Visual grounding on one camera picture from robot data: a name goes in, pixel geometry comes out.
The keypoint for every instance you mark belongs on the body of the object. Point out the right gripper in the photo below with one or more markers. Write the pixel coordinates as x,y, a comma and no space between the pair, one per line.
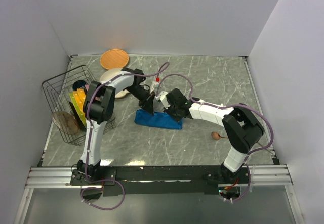
168,111

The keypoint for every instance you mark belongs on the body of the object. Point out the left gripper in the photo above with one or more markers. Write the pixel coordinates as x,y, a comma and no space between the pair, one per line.
147,103

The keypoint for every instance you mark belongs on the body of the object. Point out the blue cloth napkin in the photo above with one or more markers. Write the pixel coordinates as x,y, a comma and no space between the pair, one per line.
158,120

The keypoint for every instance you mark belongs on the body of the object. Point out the wooden spoon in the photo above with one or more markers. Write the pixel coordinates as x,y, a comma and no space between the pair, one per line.
217,136

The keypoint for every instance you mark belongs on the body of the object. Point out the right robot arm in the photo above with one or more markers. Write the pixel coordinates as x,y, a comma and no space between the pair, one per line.
242,128

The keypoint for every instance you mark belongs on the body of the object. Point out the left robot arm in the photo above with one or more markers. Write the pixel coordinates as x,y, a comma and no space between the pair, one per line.
99,107

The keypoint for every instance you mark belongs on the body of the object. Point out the orange woven round mat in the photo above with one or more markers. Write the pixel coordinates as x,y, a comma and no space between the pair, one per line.
114,58

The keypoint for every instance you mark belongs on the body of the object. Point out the green plate in rack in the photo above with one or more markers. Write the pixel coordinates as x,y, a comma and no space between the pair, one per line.
80,116

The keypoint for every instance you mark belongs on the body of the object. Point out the yellow plate in rack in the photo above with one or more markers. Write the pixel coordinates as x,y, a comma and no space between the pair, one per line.
80,96

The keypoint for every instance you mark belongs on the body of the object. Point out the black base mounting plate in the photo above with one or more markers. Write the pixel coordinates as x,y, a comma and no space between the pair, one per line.
117,180

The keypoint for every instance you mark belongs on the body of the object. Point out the dark blue bowl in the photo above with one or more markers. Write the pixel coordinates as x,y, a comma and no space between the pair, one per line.
79,84

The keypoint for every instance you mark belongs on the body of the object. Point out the brown wooden plate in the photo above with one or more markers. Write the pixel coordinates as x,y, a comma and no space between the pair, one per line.
65,122

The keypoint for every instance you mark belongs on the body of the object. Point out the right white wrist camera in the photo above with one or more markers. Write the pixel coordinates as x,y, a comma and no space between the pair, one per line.
162,97

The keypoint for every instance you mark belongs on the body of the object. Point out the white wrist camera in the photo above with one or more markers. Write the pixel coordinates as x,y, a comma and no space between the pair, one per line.
162,97
154,84

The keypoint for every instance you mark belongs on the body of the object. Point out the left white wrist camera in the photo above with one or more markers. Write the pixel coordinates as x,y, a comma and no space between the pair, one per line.
154,84

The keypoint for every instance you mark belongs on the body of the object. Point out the black wire dish rack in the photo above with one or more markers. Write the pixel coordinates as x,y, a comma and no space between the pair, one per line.
57,91

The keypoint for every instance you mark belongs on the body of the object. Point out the aluminium rail frame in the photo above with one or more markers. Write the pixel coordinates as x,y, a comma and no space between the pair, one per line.
59,177

